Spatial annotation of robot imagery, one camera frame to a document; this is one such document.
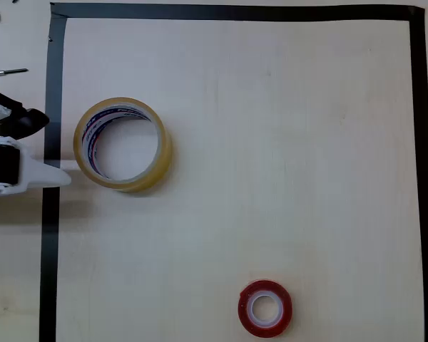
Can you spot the small red tape roll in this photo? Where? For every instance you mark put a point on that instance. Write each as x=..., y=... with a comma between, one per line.
x=246, y=313

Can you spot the big yellow tape roll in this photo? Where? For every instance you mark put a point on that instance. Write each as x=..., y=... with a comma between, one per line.
x=164, y=156

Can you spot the slim screwdriver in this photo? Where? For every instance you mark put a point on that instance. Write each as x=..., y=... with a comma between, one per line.
x=7, y=72

